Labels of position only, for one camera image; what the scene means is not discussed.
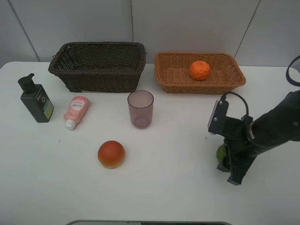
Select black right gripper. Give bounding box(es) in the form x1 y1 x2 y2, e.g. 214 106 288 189
217 116 255 186

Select green citrus fruit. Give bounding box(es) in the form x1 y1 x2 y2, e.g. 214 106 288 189
216 143 227 164

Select orange mandarin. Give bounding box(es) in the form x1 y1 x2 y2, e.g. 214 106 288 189
189 60 210 81

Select translucent purple cup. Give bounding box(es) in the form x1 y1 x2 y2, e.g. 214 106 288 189
127 90 154 129

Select black pump bottle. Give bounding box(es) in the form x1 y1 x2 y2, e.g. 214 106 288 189
18 73 54 123

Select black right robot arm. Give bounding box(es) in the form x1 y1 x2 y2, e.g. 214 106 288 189
210 91 300 186

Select tan wicker basket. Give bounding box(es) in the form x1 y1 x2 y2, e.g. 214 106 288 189
154 52 246 95

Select pink squeeze bottle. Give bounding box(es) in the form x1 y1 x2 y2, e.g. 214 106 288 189
64 96 90 130

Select dark brown wicker basket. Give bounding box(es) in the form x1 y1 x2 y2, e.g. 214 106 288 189
48 42 146 93

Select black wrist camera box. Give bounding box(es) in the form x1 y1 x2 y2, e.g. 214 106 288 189
208 99 229 135

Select black camera cable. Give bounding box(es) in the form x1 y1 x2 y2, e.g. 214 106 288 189
221 91 250 122

